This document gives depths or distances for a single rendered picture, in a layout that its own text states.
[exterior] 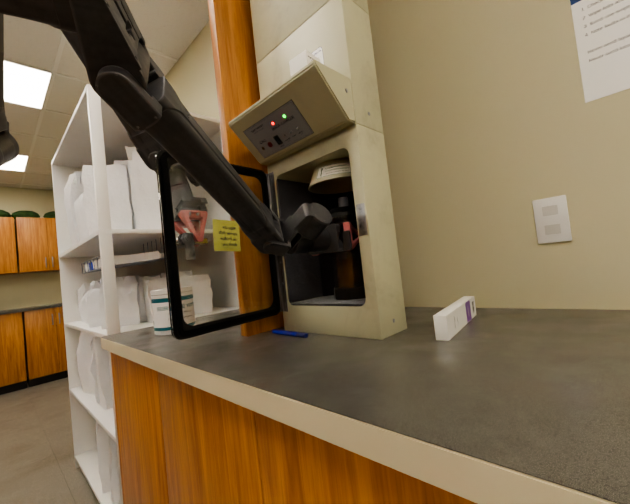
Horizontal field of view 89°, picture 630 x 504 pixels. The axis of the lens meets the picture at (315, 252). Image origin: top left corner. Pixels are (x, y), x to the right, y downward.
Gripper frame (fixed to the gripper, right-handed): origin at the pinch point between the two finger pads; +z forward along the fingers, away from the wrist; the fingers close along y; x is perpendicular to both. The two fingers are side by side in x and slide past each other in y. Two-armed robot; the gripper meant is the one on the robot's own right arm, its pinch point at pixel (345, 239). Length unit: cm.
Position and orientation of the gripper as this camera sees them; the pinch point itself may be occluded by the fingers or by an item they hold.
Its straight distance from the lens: 86.1
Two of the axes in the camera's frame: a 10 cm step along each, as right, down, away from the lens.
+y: -6.9, 1.2, 7.1
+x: 1.2, 9.9, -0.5
